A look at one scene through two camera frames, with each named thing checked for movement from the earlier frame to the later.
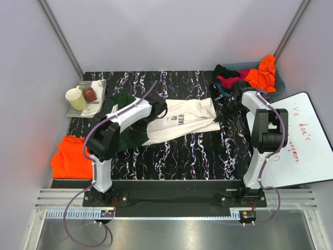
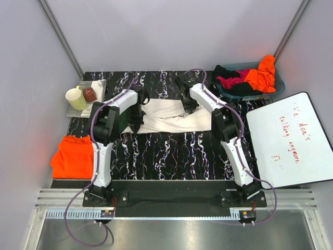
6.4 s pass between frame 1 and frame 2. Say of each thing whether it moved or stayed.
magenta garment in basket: stayed
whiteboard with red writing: stayed
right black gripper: moved
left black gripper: moved
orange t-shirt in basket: stayed
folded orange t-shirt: stayed
